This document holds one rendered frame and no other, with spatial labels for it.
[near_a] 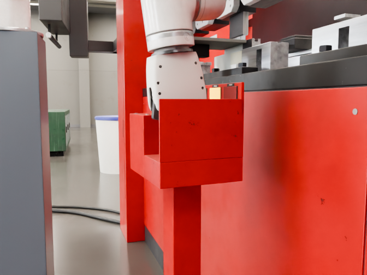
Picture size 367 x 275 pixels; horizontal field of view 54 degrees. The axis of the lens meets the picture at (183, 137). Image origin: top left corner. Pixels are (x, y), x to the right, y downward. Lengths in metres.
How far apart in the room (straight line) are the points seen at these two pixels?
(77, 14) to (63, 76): 9.14
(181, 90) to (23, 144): 0.62
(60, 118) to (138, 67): 3.54
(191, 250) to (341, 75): 0.42
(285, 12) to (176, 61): 1.39
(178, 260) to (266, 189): 0.26
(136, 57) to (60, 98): 9.69
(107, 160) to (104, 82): 7.71
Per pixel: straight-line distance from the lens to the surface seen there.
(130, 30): 2.06
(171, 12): 0.63
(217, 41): 1.16
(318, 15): 1.78
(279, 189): 0.80
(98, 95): 11.63
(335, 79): 0.66
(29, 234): 1.19
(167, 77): 0.63
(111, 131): 3.99
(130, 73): 2.03
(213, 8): 0.68
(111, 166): 4.07
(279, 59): 1.07
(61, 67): 11.71
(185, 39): 0.63
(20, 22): 1.19
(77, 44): 2.56
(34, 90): 1.12
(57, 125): 5.49
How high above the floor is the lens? 0.81
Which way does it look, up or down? 6 degrees down
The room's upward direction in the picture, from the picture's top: straight up
